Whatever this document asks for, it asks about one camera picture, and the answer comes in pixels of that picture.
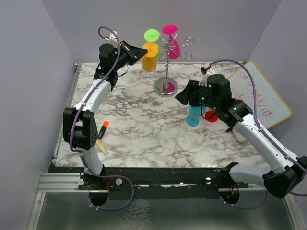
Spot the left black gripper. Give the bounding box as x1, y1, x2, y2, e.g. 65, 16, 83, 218
112, 40, 147, 71

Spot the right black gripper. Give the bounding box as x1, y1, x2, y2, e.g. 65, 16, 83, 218
175, 79, 219, 111

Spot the orange wine glass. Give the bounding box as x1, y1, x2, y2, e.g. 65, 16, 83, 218
142, 42, 159, 72

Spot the green wine glass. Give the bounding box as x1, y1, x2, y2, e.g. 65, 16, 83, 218
144, 29, 162, 59

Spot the blue wine glass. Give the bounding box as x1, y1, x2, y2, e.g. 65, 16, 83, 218
186, 106, 206, 127

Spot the red wine glass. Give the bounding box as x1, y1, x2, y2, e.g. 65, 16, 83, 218
205, 110, 218, 123

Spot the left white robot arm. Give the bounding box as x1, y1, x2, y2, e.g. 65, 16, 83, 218
63, 41, 148, 189

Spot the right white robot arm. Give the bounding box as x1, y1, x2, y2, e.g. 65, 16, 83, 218
175, 74, 307, 198

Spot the chrome wine glass rack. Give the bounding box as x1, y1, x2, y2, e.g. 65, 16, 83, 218
153, 37, 195, 97

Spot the pink wine glass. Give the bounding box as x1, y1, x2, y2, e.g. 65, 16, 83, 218
162, 24, 181, 60

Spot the orange capped marker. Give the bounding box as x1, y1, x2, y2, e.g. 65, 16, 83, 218
98, 121, 109, 139

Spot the beige tube on table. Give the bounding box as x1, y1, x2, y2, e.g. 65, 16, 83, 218
96, 139, 108, 156

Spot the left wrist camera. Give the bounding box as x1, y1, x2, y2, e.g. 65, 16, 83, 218
105, 30, 118, 48

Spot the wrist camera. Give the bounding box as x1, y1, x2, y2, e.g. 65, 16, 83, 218
105, 30, 118, 48
200, 63, 216, 85

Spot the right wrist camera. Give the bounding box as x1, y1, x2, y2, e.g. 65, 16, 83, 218
200, 63, 216, 85

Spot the whiteboard with yellow frame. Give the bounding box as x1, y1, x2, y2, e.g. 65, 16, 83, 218
228, 61, 292, 129

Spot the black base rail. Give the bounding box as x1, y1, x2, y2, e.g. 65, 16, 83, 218
79, 165, 250, 199

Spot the aluminium frame rail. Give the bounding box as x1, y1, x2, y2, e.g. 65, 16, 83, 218
38, 62, 82, 192

